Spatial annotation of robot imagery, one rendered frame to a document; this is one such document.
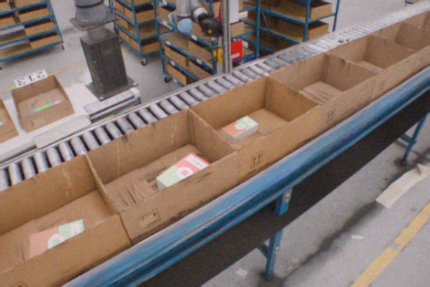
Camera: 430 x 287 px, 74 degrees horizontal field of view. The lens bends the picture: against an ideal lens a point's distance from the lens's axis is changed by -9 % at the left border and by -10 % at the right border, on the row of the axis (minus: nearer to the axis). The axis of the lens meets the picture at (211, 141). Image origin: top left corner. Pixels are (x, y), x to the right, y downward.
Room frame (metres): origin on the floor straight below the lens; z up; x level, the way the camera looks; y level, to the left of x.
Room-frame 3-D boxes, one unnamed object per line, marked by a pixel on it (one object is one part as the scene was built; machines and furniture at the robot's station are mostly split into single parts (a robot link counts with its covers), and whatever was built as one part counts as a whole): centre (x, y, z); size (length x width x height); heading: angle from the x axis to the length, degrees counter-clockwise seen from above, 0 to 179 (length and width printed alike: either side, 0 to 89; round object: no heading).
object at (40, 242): (0.46, 0.45, 0.92); 0.16 x 0.11 x 0.07; 110
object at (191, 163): (0.70, 0.09, 0.92); 0.16 x 0.11 x 0.07; 134
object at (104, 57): (1.69, 0.60, 0.91); 0.26 x 0.26 x 0.33; 37
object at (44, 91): (1.49, 0.97, 0.80); 0.38 x 0.28 x 0.10; 34
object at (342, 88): (1.13, -0.49, 0.97); 0.39 x 0.29 x 0.17; 123
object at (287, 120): (0.92, -0.16, 0.96); 0.39 x 0.29 x 0.17; 123
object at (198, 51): (2.50, -0.09, 0.59); 0.40 x 0.30 x 0.10; 31
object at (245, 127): (0.97, -0.12, 0.90); 0.13 x 0.07 x 0.04; 124
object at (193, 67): (2.51, -0.08, 0.39); 0.40 x 0.30 x 0.10; 33
